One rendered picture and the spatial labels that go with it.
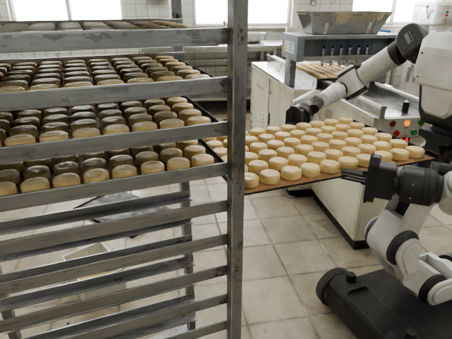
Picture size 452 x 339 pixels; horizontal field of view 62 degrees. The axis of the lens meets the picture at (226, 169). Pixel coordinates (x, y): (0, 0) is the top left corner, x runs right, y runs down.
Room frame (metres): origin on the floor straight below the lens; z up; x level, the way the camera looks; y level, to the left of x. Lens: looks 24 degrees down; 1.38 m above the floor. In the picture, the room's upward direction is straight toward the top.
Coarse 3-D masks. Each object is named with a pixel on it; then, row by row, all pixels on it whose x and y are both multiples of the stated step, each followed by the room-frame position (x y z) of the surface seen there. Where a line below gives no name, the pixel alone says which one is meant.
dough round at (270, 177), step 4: (260, 172) 0.83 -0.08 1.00; (264, 172) 0.83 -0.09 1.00; (268, 172) 0.83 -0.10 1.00; (272, 172) 0.83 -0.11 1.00; (276, 172) 0.83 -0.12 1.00; (260, 176) 0.82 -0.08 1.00; (264, 176) 0.81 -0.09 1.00; (268, 176) 0.81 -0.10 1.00; (272, 176) 0.81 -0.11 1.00; (276, 176) 0.81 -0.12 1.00; (260, 180) 0.81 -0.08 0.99; (264, 180) 0.80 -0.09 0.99; (268, 180) 0.80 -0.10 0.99; (272, 180) 0.80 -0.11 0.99; (276, 180) 0.81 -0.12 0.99
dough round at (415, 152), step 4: (408, 148) 0.99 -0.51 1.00; (412, 148) 0.99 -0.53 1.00; (416, 148) 0.99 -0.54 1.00; (420, 148) 0.99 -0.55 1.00; (412, 152) 0.97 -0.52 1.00; (416, 152) 0.97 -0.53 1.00; (420, 152) 0.97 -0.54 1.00; (412, 156) 0.97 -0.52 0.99; (416, 156) 0.96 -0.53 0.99; (420, 156) 0.96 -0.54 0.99
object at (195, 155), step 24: (168, 144) 0.86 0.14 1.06; (192, 144) 0.87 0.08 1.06; (0, 168) 0.72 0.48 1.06; (24, 168) 0.76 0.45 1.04; (48, 168) 0.72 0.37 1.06; (72, 168) 0.72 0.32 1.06; (96, 168) 0.73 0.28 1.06; (120, 168) 0.72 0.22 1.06; (144, 168) 0.72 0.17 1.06; (168, 168) 0.74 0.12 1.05; (0, 192) 0.61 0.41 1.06
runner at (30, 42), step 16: (0, 32) 0.61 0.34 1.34; (16, 32) 0.61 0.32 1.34; (32, 32) 0.62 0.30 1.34; (48, 32) 0.63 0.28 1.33; (64, 32) 0.64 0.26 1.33; (80, 32) 0.65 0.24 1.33; (96, 32) 0.65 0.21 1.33; (112, 32) 0.66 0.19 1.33; (128, 32) 0.67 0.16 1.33; (144, 32) 0.68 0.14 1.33; (160, 32) 0.69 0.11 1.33; (176, 32) 0.70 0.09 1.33; (192, 32) 0.71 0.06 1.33; (208, 32) 0.72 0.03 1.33; (224, 32) 0.74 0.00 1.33; (0, 48) 0.60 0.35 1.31; (16, 48) 0.61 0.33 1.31; (32, 48) 0.62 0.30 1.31; (48, 48) 0.63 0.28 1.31; (64, 48) 0.64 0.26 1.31; (80, 48) 0.64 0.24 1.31; (96, 48) 0.65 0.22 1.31; (112, 48) 0.66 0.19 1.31
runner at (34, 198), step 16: (144, 176) 0.67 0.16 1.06; (160, 176) 0.69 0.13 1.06; (176, 176) 0.70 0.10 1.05; (192, 176) 0.71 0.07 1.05; (208, 176) 0.72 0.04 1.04; (32, 192) 0.60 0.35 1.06; (48, 192) 0.61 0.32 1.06; (64, 192) 0.62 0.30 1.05; (80, 192) 0.63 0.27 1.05; (96, 192) 0.64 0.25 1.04; (112, 192) 0.65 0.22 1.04; (0, 208) 0.58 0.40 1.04; (16, 208) 0.59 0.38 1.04
